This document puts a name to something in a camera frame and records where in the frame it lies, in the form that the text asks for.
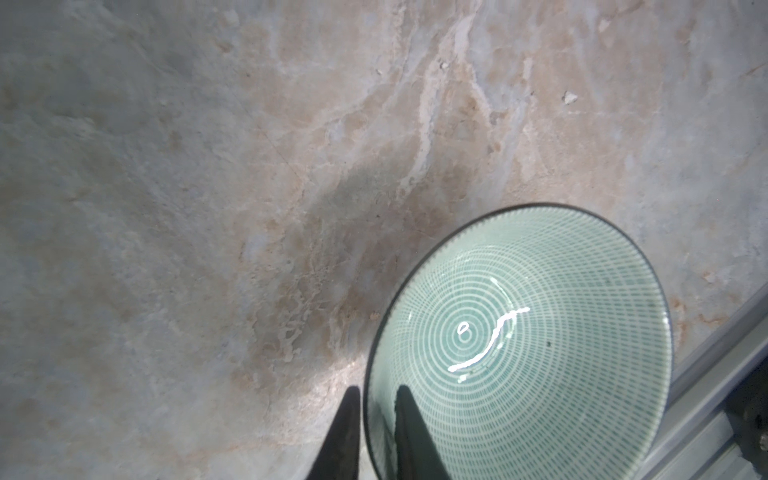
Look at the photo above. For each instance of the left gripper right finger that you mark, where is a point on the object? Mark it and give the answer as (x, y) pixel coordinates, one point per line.
(417, 456)

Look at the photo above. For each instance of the aluminium rail frame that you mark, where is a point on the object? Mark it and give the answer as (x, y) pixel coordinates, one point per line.
(696, 440)

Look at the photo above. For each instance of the pale green celadon bowl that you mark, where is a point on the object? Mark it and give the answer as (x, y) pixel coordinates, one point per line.
(536, 342)

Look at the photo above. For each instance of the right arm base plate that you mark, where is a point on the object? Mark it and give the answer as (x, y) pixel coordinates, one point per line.
(746, 409)

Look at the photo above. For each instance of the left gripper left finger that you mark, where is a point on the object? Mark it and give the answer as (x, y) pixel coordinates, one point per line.
(338, 458)

